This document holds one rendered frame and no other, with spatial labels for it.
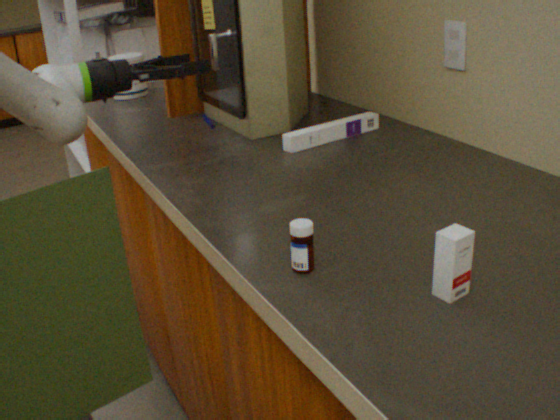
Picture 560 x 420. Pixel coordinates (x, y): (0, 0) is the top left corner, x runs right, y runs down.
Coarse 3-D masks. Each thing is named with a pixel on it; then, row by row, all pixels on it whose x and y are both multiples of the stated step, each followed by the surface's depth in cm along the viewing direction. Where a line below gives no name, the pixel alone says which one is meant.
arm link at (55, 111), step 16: (0, 64) 96; (16, 64) 100; (0, 80) 97; (16, 80) 99; (32, 80) 102; (0, 96) 98; (16, 96) 100; (32, 96) 102; (48, 96) 105; (64, 96) 108; (16, 112) 102; (32, 112) 103; (48, 112) 105; (64, 112) 107; (80, 112) 110; (32, 128) 108; (48, 128) 107; (64, 128) 108; (80, 128) 111; (64, 144) 113
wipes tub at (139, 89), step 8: (112, 56) 199; (120, 56) 196; (128, 56) 195; (136, 56) 195; (136, 80) 197; (136, 88) 198; (144, 88) 201; (120, 96) 198; (128, 96) 198; (136, 96) 199
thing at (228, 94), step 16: (192, 0) 152; (224, 0) 133; (224, 16) 136; (208, 32) 147; (224, 32) 138; (208, 48) 150; (224, 48) 140; (240, 48) 134; (224, 64) 143; (240, 64) 135; (208, 80) 156; (224, 80) 146; (240, 80) 137; (208, 96) 159; (224, 96) 148; (240, 96) 139; (240, 112) 141
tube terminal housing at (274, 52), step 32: (256, 0) 131; (288, 0) 139; (256, 32) 133; (288, 32) 140; (256, 64) 136; (288, 64) 142; (256, 96) 139; (288, 96) 144; (256, 128) 142; (288, 128) 147
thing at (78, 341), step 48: (48, 192) 49; (96, 192) 52; (0, 240) 47; (48, 240) 50; (96, 240) 53; (0, 288) 48; (48, 288) 51; (96, 288) 55; (0, 336) 49; (48, 336) 52; (96, 336) 56; (0, 384) 50; (48, 384) 54; (96, 384) 57; (144, 384) 62
